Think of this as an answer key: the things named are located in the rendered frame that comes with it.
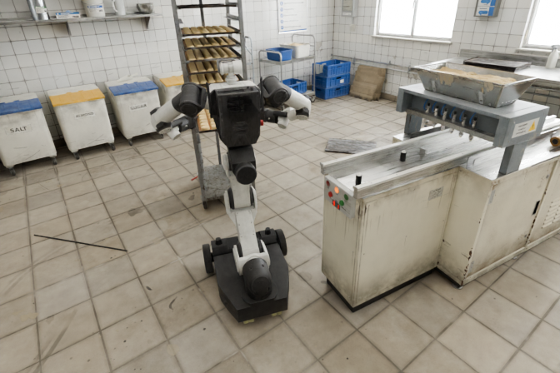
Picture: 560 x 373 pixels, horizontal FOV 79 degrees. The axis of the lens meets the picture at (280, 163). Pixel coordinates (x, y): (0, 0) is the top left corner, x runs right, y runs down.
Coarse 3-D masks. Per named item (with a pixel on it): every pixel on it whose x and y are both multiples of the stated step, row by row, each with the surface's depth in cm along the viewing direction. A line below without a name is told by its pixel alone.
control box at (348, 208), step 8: (328, 176) 185; (336, 184) 177; (336, 192) 178; (344, 192) 171; (352, 192) 169; (328, 200) 187; (336, 200) 180; (344, 200) 173; (352, 200) 168; (344, 208) 175; (352, 208) 170; (352, 216) 173
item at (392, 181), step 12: (456, 156) 189; (468, 156) 193; (420, 168) 177; (432, 168) 182; (444, 168) 186; (384, 180) 167; (396, 180) 171; (408, 180) 176; (360, 192) 162; (372, 192) 166
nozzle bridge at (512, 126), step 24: (408, 96) 218; (432, 96) 197; (408, 120) 230; (432, 120) 204; (456, 120) 196; (480, 120) 183; (504, 120) 163; (528, 120) 169; (504, 144) 167; (504, 168) 179
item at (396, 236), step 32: (384, 160) 200; (416, 160) 199; (384, 192) 169; (416, 192) 181; (448, 192) 196; (352, 224) 176; (384, 224) 179; (416, 224) 193; (352, 256) 184; (384, 256) 191; (416, 256) 207; (352, 288) 192; (384, 288) 205
